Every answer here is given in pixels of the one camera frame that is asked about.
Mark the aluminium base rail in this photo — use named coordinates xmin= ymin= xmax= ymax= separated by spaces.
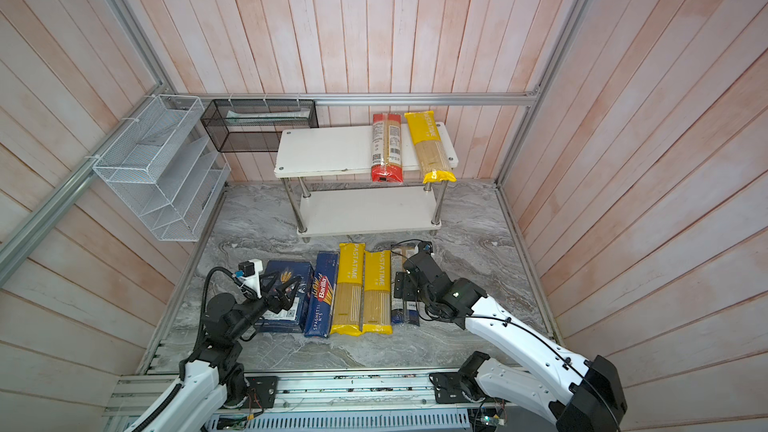
xmin=103 ymin=368 xmax=502 ymax=417

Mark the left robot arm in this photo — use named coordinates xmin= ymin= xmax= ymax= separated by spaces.
xmin=128 ymin=261 xmax=302 ymax=431

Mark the narrow blue Barilla spaghetti box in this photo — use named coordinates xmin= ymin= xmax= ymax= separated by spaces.
xmin=304 ymin=252 xmax=339 ymax=338

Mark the dark blue clear spaghetti bag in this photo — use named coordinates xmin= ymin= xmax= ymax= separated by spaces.
xmin=391 ymin=243 xmax=420 ymax=327

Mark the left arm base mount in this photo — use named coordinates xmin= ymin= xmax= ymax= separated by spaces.
xmin=224 ymin=376 xmax=279 ymax=410

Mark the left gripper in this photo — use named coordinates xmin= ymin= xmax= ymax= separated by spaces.
xmin=229 ymin=269 xmax=302 ymax=340

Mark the red spaghetti bag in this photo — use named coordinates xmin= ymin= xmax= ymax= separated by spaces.
xmin=371 ymin=113 xmax=403 ymax=183

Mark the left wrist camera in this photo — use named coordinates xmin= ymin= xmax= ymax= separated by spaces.
xmin=235 ymin=259 xmax=264 ymax=298

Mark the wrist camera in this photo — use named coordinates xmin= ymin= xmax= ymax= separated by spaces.
xmin=235 ymin=259 xmax=264 ymax=298
xmin=417 ymin=241 xmax=434 ymax=255

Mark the white two-tier shelf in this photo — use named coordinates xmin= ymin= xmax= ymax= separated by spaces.
xmin=274 ymin=126 xmax=446 ymax=239

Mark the white wire mesh rack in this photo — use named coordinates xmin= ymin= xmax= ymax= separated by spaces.
xmin=94 ymin=95 xmax=231 ymax=242

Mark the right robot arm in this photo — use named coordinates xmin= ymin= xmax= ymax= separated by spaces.
xmin=403 ymin=242 xmax=628 ymax=431

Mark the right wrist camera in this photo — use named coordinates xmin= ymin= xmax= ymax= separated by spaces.
xmin=417 ymin=241 xmax=434 ymax=255

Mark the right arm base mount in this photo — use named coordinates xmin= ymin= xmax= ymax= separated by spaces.
xmin=428 ymin=371 xmax=510 ymax=404

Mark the black wire mesh basket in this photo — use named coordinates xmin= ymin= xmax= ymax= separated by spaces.
xmin=201 ymin=98 xmax=319 ymax=153

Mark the wide blue Barilla pasta box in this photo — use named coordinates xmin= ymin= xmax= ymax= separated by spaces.
xmin=259 ymin=260 xmax=313 ymax=333

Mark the yellow pastatime spaghetti bag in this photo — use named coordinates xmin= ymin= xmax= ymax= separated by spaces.
xmin=330 ymin=243 xmax=365 ymax=337
xmin=362 ymin=250 xmax=392 ymax=335
xmin=405 ymin=111 xmax=456 ymax=184

